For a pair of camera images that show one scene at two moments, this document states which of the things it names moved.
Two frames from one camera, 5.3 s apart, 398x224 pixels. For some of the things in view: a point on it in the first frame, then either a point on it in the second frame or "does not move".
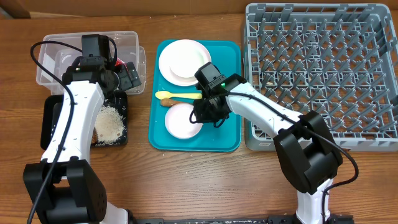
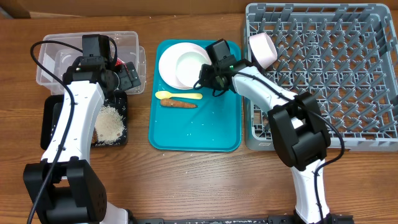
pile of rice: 109,126 does not move
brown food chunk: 94,136 does not move
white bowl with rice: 178,123 to 263,49
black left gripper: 126,81 does not move
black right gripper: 201,116 to 204,79
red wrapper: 119,62 does not move
